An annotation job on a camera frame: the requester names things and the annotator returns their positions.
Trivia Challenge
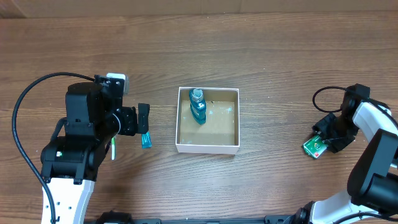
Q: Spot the green white packet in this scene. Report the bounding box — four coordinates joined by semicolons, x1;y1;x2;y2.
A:
302;135;328;159

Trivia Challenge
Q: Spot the small teal tube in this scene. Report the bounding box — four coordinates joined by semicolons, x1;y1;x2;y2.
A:
141;131;152;149

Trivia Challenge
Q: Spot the blue mouthwash bottle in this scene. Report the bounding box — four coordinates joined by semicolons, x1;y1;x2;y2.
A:
189;88;206;125

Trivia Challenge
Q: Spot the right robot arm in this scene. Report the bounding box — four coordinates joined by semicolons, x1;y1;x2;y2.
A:
285;83;397;224

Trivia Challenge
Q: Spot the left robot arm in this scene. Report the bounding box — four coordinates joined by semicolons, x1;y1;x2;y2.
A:
40;81;150;223

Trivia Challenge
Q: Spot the green white toothbrush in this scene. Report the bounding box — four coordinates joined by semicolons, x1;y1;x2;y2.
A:
111;138;116;161

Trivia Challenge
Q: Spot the white cardboard box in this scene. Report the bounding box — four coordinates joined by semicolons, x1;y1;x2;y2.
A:
175;86;240;155

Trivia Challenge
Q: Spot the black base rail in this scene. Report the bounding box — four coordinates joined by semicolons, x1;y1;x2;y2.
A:
84;211;293;224

